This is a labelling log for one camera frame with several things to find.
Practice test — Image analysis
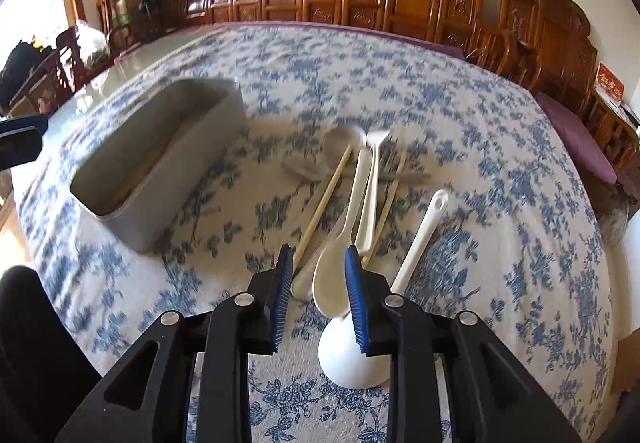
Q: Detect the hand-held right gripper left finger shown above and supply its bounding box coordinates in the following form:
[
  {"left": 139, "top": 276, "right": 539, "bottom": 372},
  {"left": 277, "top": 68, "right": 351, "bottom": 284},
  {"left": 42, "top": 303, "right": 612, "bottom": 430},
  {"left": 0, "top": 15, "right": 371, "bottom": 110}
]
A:
[{"left": 54, "top": 244, "right": 296, "bottom": 443}]

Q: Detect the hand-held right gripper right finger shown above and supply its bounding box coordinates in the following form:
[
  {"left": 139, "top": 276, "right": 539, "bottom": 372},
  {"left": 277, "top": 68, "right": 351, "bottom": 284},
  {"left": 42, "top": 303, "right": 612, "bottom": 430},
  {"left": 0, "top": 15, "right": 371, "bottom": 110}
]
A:
[{"left": 344, "top": 245, "right": 583, "bottom": 443}]

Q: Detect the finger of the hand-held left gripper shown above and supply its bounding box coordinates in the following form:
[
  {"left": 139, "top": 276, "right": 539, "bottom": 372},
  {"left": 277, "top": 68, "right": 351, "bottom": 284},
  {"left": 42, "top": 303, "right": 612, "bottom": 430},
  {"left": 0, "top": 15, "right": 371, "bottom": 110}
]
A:
[{"left": 0, "top": 114, "right": 49, "bottom": 170}]

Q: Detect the small white spoon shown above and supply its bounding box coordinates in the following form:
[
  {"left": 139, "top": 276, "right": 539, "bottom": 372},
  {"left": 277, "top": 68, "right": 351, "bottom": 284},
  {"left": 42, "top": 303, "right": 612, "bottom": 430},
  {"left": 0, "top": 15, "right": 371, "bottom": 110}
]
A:
[{"left": 291, "top": 208, "right": 351, "bottom": 300}]

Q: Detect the white rice paddle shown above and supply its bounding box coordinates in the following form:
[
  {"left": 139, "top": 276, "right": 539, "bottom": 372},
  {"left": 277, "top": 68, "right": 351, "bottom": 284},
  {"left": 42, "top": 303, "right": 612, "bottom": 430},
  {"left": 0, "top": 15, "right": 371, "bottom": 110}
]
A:
[{"left": 312, "top": 148, "right": 373, "bottom": 319}]

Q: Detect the white ladle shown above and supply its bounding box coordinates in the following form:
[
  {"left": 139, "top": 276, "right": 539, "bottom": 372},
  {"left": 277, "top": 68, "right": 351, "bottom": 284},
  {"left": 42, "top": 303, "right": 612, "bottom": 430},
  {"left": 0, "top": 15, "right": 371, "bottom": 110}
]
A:
[{"left": 317, "top": 189, "right": 451, "bottom": 390}]

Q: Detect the grey oblong utensil container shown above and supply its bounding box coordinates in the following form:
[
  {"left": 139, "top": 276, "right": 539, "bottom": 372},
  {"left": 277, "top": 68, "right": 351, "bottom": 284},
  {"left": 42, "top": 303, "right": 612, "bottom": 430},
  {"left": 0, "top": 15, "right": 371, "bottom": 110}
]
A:
[{"left": 69, "top": 77, "right": 249, "bottom": 255}]

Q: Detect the metal fork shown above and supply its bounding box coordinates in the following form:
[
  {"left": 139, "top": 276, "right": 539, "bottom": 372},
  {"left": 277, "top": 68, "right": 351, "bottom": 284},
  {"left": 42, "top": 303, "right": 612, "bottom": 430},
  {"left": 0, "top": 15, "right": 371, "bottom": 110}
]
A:
[{"left": 377, "top": 137, "right": 432, "bottom": 185}]

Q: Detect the black bag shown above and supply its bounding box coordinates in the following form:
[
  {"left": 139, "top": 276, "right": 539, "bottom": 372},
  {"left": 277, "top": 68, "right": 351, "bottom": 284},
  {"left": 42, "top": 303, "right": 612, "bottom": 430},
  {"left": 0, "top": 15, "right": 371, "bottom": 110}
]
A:
[{"left": 0, "top": 40, "right": 56, "bottom": 96}]

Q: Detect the dark wooden chair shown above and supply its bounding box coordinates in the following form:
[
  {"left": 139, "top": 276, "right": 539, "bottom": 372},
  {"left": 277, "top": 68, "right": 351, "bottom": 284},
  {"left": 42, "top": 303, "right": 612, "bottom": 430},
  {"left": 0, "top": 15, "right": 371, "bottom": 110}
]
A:
[{"left": 10, "top": 27, "right": 117, "bottom": 116}]

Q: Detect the crumpled plastic bag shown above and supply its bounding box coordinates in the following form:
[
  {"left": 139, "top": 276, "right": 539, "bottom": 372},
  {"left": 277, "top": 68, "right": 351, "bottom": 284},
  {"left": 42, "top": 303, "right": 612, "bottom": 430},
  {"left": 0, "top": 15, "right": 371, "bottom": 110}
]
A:
[{"left": 75, "top": 20, "right": 112, "bottom": 67}]

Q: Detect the tall brown cardboard box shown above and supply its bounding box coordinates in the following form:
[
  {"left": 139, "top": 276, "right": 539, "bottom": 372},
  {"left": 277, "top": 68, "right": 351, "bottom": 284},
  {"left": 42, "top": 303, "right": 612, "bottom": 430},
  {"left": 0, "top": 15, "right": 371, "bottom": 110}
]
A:
[{"left": 124, "top": 0, "right": 167, "bottom": 36}]

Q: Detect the person's dark clothing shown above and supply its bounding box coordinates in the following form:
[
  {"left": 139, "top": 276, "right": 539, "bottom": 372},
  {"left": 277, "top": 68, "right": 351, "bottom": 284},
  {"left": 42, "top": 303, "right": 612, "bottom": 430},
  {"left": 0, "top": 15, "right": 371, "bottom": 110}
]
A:
[{"left": 0, "top": 265, "right": 102, "bottom": 443}]

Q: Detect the blue floral tablecloth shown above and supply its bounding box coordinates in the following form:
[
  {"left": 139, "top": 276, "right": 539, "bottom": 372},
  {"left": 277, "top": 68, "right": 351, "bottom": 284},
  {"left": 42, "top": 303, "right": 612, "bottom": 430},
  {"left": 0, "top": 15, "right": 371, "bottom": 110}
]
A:
[{"left": 12, "top": 20, "right": 623, "bottom": 443}]

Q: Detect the purple seat cushion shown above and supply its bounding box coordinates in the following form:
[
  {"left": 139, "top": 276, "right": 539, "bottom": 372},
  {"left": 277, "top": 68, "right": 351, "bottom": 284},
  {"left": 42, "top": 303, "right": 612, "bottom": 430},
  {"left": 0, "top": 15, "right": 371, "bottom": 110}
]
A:
[{"left": 532, "top": 90, "right": 618, "bottom": 184}]

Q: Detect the carved wooden bench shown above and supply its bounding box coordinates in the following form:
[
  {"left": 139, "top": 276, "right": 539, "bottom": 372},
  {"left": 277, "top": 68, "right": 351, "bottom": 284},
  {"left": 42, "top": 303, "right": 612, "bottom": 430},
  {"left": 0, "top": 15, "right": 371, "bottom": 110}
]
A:
[{"left": 500, "top": 0, "right": 640, "bottom": 189}]

